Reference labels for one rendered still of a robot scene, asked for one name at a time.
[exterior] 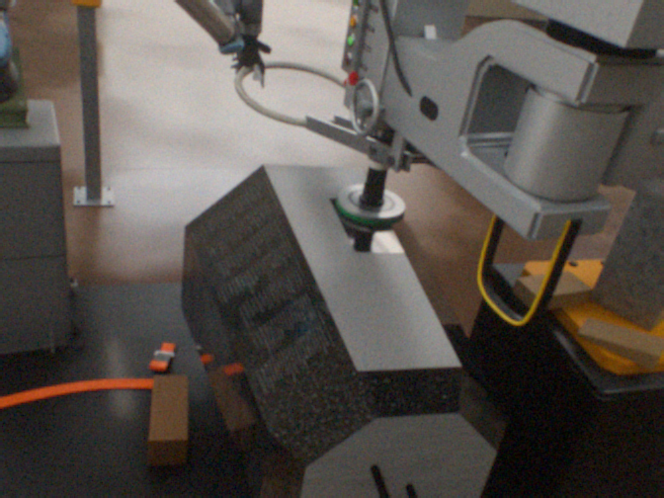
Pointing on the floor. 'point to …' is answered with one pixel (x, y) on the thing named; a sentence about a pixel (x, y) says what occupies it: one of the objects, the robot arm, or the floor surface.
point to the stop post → (88, 196)
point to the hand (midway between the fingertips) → (250, 81)
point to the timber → (168, 421)
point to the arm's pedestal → (34, 237)
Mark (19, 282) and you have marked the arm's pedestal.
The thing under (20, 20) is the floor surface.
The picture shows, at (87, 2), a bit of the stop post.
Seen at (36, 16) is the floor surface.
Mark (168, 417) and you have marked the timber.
